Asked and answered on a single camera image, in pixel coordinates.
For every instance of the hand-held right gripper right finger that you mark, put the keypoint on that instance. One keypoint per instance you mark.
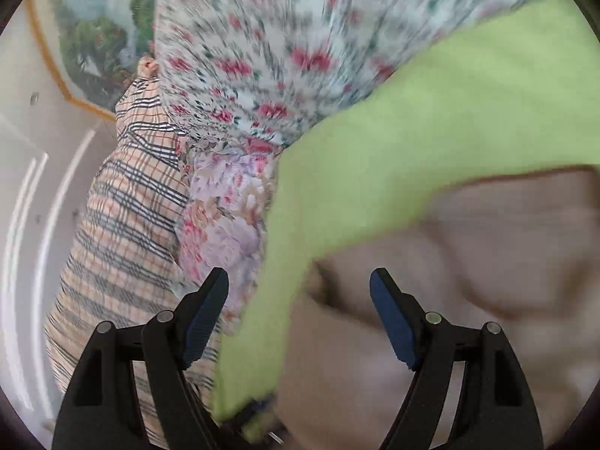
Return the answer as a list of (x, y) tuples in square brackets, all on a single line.
[(393, 318)]

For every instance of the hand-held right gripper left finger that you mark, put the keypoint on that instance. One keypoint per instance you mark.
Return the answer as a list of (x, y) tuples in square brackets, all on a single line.
[(201, 328)]

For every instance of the beige knit sweater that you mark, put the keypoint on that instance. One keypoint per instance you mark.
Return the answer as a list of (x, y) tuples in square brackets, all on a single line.
[(515, 243)]

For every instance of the purple floral pillow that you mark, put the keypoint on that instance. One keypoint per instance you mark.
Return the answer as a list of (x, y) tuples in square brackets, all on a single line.
[(225, 225)]

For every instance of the beige plaid blanket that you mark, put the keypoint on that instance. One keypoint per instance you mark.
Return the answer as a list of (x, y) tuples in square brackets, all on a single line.
[(126, 206)]

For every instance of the light green bed sheet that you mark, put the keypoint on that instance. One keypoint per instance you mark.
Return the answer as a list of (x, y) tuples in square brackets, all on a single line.
[(422, 126)]

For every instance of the white red floral bedsheet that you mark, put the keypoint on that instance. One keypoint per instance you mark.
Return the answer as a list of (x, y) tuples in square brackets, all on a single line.
[(262, 33)]

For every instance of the landscape wall picture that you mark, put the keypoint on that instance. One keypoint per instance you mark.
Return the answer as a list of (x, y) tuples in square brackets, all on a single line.
[(89, 42)]

